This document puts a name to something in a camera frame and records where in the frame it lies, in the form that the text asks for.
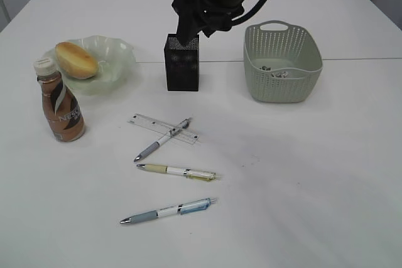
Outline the small paper piece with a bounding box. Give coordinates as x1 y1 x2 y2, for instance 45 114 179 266
261 65 271 71

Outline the large paper piece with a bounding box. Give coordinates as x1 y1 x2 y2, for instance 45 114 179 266
271 71 288 78

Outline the clear plastic ruler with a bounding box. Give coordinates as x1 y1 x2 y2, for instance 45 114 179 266
128 114 199 144

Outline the golden bread loaf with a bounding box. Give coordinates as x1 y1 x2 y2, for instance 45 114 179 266
55 42 98 80

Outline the brown coffee drink bottle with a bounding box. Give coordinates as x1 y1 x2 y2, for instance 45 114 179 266
33 57 85 142

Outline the black mesh pen holder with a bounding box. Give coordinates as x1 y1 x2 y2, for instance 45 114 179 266
164 34 199 92

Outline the grey-green plastic basket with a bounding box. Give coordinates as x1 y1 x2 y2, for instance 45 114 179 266
243 21 323 104

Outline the grey grip white pen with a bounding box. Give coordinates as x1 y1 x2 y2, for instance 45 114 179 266
134 117 192 162

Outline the beige grip white pen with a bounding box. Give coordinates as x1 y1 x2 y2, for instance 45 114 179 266
136 164 220 181

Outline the blue grip white pen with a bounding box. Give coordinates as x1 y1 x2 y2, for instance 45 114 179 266
120 198 217 225

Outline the pale green wavy glass bowl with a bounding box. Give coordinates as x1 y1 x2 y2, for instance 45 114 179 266
42 35 136 95

